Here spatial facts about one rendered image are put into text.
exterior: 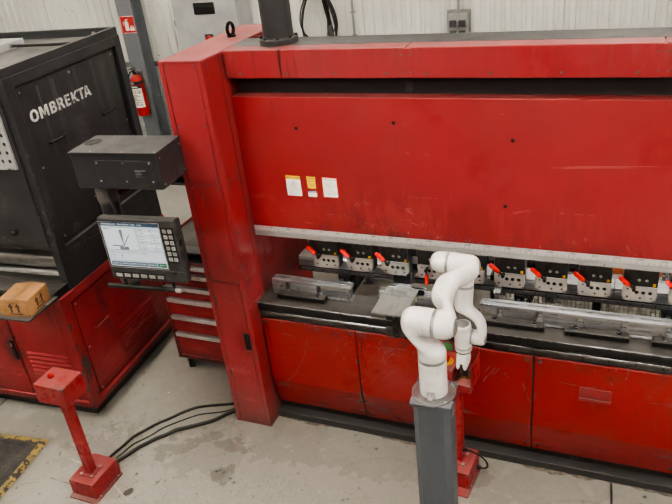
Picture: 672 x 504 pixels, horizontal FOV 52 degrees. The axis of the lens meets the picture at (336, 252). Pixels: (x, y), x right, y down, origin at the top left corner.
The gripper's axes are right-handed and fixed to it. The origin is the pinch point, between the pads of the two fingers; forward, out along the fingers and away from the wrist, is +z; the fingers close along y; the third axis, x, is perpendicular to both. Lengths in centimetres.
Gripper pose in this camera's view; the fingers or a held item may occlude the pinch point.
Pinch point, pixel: (464, 372)
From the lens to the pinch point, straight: 362.5
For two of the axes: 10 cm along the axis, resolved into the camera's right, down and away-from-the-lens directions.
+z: 1.4, 8.3, 5.3
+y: -4.3, 5.4, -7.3
